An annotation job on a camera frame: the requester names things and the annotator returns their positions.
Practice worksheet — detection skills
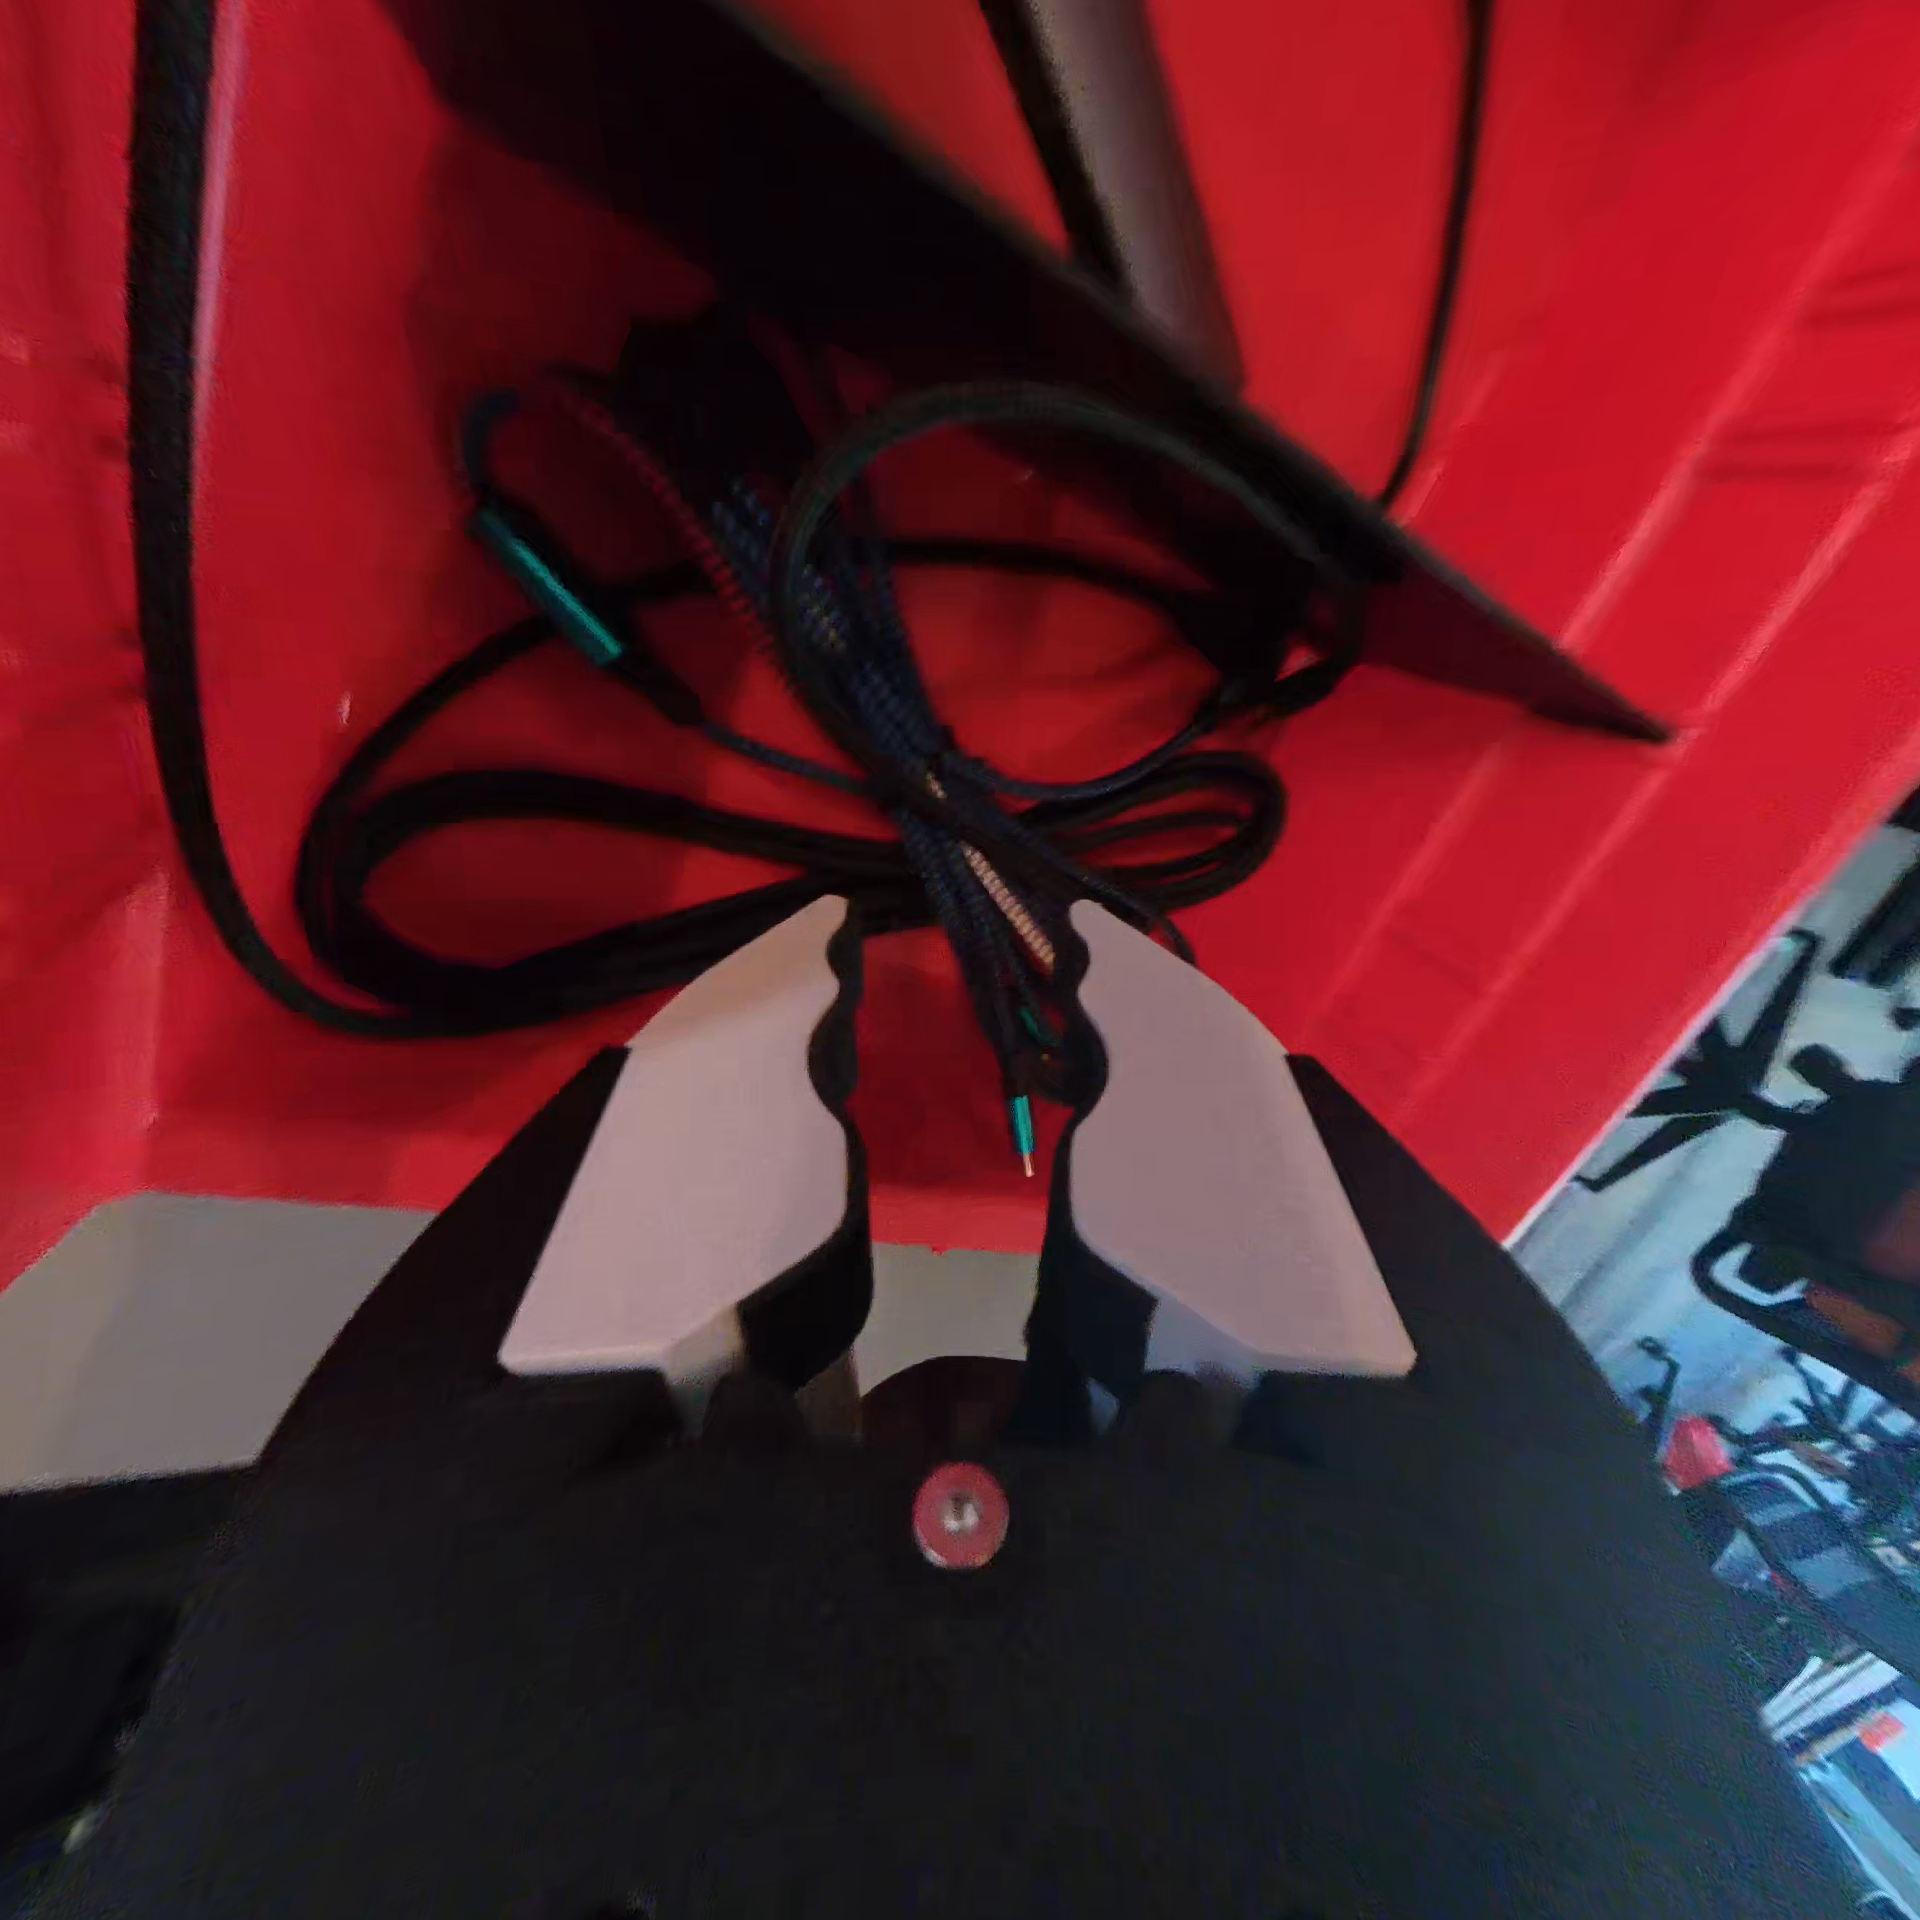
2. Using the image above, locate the black office chair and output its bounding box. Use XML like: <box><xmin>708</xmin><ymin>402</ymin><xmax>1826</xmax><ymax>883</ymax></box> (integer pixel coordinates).
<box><xmin>1620</xmin><ymin>838</ymin><xmax>1920</xmax><ymax>1390</ymax></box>

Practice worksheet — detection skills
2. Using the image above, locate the blue braided multi-plug cable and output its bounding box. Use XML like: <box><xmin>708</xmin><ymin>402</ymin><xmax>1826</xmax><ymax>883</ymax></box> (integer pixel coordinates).
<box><xmin>461</xmin><ymin>323</ymin><xmax>1193</xmax><ymax>1182</ymax></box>

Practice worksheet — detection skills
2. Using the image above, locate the black braided cable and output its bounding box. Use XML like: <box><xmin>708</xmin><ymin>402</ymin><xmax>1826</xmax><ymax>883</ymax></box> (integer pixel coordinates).
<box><xmin>124</xmin><ymin>0</ymin><xmax>1297</xmax><ymax>1040</ymax></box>

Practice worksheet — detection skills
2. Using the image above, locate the red plastic bin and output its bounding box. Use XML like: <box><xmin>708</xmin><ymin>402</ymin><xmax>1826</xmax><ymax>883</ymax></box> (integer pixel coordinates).
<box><xmin>0</xmin><ymin>0</ymin><xmax>1920</xmax><ymax>1291</ymax></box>

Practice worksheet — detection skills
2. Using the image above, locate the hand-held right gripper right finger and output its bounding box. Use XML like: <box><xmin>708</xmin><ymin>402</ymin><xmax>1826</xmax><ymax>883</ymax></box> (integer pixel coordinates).
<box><xmin>1027</xmin><ymin>900</ymin><xmax>1422</xmax><ymax>1426</ymax></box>

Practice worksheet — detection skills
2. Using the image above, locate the grey usb hub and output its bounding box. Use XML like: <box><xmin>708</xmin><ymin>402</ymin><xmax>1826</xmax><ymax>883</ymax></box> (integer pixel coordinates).
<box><xmin>982</xmin><ymin>0</ymin><xmax>1502</xmax><ymax>512</ymax></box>

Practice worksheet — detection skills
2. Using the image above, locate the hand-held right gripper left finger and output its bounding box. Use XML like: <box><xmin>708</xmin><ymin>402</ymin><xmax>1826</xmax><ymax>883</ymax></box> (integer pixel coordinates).
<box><xmin>496</xmin><ymin>896</ymin><xmax>876</xmax><ymax>1397</ymax></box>

